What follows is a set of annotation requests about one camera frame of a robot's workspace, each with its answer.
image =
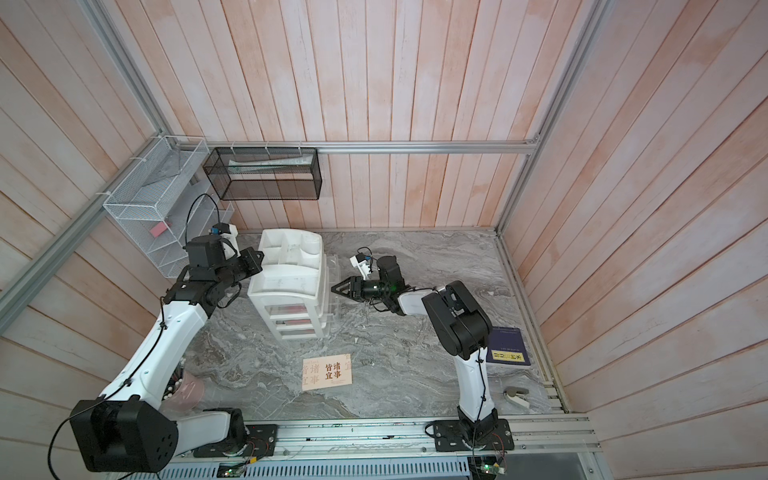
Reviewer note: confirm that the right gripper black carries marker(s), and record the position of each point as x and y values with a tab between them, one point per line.
357	287

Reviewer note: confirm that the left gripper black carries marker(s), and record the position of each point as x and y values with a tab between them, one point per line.
254	263

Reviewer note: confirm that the white plastic drawer organizer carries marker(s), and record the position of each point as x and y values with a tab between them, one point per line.
291	294

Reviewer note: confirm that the beige postcard red characters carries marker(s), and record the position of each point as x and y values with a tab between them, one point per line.
326	372

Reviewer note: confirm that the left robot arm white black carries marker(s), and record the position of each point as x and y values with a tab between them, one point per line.
124	429

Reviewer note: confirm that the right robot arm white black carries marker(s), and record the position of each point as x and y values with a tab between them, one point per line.
463	330

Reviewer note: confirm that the pink eraser block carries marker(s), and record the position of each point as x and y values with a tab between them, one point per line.
158	229

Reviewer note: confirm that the bundle of pencils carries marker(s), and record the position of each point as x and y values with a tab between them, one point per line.
184	391

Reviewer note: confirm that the dark blue notebook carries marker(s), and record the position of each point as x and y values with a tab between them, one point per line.
506	346

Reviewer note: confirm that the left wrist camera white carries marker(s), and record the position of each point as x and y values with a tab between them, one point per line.
228	234

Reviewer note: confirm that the black mesh wall basket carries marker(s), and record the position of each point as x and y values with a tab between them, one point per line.
239	173

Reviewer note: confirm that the white wire wall shelf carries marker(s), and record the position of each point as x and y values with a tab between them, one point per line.
165	184

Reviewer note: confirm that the aluminium front rail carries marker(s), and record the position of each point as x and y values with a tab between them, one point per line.
411	437

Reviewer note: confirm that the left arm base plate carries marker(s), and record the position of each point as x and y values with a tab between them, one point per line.
252	440

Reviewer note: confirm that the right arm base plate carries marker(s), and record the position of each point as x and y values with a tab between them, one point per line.
460	436

